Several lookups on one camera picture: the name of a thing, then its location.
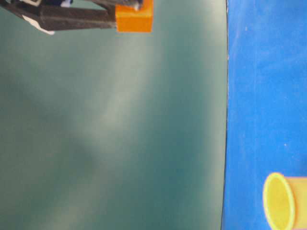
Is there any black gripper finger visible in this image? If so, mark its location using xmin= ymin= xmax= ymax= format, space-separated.
xmin=115 ymin=0 xmax=143 ymax=10

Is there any blue mat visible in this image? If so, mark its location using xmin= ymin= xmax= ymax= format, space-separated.
xmin=221 ymin=0 xmax=307 ymax=230

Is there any yellow plastic cup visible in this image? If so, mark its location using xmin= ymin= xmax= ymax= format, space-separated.
xmin=263 ymin=172 xmax=307 ymax=230

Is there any orange block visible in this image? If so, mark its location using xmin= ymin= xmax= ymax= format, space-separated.
xmin=115 ymin=0 xmax=154 ymax=33

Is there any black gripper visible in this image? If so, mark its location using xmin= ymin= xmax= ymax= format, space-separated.
xmin=0 ymin=0 xmax=117 ymax=35

